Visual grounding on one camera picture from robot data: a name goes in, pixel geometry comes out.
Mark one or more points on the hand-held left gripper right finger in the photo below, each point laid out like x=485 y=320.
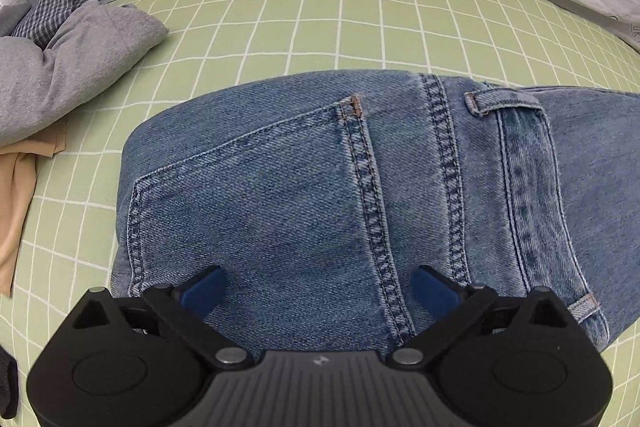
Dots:
x=434 y=289

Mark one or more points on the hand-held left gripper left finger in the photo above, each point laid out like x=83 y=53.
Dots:
x=204 y=290

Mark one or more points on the blue denim jeans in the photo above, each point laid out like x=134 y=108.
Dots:
x=310 y=207

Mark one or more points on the beige garment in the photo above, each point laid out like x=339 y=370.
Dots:
x=17 y=192

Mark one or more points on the dark grey cloth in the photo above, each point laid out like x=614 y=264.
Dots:
x=7 y=382

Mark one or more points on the grey sweatshirt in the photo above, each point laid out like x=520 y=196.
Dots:
x=55 y=67

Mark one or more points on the green grid bed sheet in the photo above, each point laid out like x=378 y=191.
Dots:
x=320 y=22

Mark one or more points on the blue checked shirt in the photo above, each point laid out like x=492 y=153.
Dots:
x=50 y=9

